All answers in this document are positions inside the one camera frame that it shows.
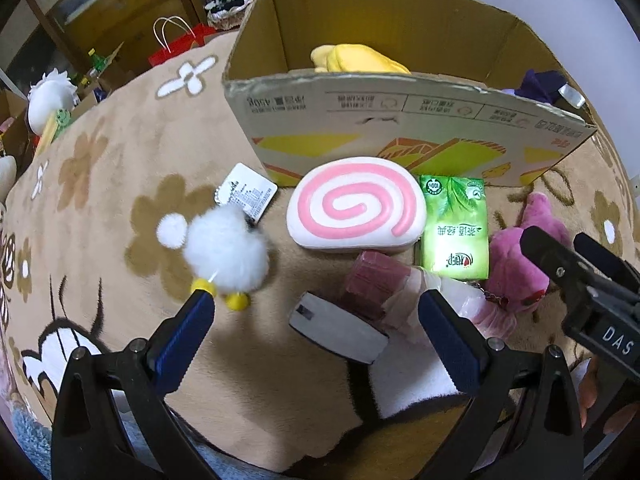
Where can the cardboard box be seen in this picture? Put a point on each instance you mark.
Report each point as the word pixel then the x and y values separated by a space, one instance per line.
pixel 360 106

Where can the green tissue pack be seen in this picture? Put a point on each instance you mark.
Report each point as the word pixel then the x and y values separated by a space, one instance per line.
pixel 454 227

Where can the red paper gift bag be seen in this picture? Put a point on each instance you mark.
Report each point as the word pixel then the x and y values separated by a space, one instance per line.
pixel 180 45

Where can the silver tape roll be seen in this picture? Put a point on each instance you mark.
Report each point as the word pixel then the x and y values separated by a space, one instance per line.
pixel 572 96

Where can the yellow plush toy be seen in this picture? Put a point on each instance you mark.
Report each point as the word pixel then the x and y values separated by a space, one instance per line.
pixel 357 57

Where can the woven basket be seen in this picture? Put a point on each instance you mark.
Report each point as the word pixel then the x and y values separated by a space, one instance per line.
pixel 225 19

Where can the open brown carton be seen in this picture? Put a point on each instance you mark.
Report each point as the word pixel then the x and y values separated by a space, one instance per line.
pixel 102 77

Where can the brown flower printed blanket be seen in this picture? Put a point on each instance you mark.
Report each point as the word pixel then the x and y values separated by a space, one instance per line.
pixel 125 160

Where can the cream plush toy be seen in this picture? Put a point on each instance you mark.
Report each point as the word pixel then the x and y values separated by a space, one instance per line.
pixel 7 176

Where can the person's right hand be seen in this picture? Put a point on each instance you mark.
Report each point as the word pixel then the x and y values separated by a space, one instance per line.
pixel 589 392

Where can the white fluffy duck plush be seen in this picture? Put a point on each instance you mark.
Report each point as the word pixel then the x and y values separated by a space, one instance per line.
pixel 227 250

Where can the purple plush toy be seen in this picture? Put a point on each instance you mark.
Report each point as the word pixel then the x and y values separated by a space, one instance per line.
pixel 540 85

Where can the green frog toy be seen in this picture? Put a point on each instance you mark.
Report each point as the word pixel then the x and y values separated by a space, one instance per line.
pixel 61 121

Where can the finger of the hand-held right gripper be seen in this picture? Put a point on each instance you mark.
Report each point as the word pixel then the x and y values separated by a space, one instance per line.
pixel 550 255
pixel 612 267

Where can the grey white block squishy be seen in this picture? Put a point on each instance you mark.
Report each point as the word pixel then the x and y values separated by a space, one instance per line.
pixel 340 330

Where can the pink swirl cake roll squishy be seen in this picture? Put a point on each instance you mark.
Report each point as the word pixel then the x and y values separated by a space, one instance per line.
pixel 355 205

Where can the wooden cabinet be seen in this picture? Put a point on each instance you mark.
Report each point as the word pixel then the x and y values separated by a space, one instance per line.
pixel 125 5

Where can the pink plush toy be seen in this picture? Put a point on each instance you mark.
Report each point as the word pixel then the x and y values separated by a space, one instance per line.
pixel 510 265

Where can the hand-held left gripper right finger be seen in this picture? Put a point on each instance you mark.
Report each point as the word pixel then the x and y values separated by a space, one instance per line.
pixel 452 344

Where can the white round plush toy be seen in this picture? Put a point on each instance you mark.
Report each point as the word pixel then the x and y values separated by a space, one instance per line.
pixel 50 100

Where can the pink wrapped block squishy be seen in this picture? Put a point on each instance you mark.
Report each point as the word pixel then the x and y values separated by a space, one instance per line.
pixel 375 280

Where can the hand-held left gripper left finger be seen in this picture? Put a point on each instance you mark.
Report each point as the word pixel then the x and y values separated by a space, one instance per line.
pixel 184 341

